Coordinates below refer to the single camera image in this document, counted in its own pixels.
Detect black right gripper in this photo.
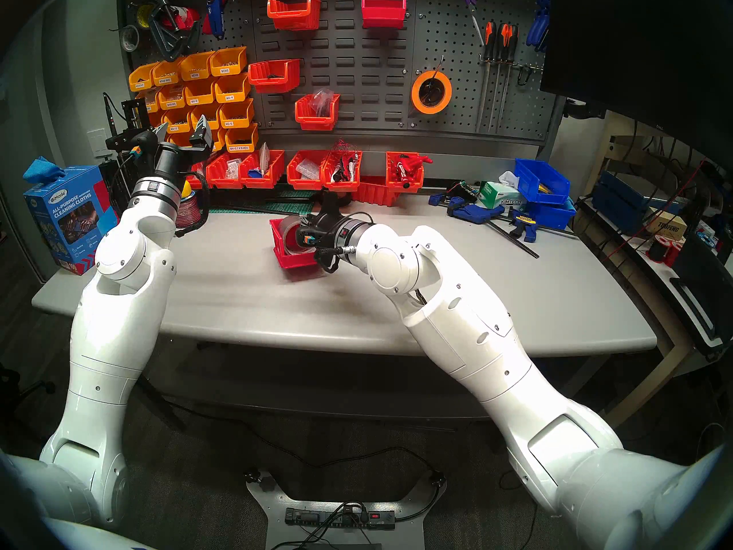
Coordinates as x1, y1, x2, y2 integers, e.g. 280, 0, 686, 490
293, 199, 344, 262

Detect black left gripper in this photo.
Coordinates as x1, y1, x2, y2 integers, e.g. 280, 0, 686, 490
144, 118, 214, 187

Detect red storage bin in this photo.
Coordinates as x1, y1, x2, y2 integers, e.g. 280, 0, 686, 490
269, 217, 321, 270

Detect blue cleaning cloths box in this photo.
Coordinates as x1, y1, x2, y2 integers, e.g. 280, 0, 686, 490
23, 165, 118, 276

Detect Kimtech tissue box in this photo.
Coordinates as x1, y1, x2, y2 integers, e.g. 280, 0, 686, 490
479, 181, 527, 211

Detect Tuofeng cardboard box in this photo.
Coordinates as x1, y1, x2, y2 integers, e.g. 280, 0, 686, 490
644, 208, 688, 240

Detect green cutting mat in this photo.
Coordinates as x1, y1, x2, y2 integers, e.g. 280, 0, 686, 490
206, 189, 318, 216

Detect yellow bin labelled M3-8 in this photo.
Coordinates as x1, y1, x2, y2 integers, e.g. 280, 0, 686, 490
190, 104, 223, 131

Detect yellow bin labelled M4-6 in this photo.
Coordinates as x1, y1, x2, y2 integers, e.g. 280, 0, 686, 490
184, 79, 218, 106

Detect yellow bin labelled M3-6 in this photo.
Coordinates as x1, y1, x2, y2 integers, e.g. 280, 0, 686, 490
219, 99, 255, 129

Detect yellow bin labelled M4-0.7 HEX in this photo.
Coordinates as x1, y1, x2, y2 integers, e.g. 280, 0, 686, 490
224, 123, 259, 153

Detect yellow bin labelled M3X8 BAO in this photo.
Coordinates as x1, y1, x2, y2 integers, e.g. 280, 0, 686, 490
152, 60, 184, 87

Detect black metal stand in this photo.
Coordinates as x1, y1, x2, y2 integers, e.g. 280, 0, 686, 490
100, 96, 158, 211

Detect yellow bin labelled M3X14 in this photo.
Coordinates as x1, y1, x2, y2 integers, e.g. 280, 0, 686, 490
129, 64, 160, 92

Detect yellow bin labelled M3-4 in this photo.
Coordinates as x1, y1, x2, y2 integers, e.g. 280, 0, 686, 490
215, 73, 251, 103

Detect yellow bin labelled M3X6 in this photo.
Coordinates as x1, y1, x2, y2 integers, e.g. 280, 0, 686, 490
209, 46, 248, 77

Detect dark grey C-clamp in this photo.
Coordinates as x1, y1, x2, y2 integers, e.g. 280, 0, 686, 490
148, 0, 202, 62

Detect red plastic tool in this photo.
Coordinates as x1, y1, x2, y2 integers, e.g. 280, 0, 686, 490
166, 7, 201, 31

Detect blue cloth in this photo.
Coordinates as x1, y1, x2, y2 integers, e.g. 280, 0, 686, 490
23, 156, 65, 184

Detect orange tape roll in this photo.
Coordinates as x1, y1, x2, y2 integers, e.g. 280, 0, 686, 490
411, 70, 453, 115

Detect deep red plastic bin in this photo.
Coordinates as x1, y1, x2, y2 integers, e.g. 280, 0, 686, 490
361, 0, 407, 29

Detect blue plastic bin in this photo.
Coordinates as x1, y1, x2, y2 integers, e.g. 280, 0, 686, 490
527, 199, 577, 230
514, 158, 572, 205

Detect orange black screwdriver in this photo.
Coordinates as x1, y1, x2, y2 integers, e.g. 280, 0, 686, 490
476, 21, 496, 132
501, 25, 519, 128
490, 23, 510, 132

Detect purple scissors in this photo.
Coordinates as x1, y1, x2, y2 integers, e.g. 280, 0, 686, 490
454, 0, 484, 45

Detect black power strip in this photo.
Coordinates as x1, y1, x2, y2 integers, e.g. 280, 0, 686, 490
285, 507, 397, 531

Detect black chair base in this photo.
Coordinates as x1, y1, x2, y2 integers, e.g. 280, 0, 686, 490
0, 366, 58, 435

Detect dark blue case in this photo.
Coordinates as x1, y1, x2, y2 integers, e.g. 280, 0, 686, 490
593, 171, 668, 234

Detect black flat panel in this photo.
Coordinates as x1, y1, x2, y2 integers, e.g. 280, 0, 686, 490
670, 234, 733, 349

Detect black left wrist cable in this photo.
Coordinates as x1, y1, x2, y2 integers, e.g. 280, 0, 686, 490
175, 171, 210, 237

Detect red handled tool set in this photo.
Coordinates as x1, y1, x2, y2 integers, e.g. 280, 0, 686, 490
394, 152, 434, 190

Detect grey pegboard wall panel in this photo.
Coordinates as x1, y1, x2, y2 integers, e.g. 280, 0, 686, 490
117, 0, 565, 146

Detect blue handled pliers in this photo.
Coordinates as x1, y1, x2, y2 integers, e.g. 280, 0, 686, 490
526, 0, 551, 51

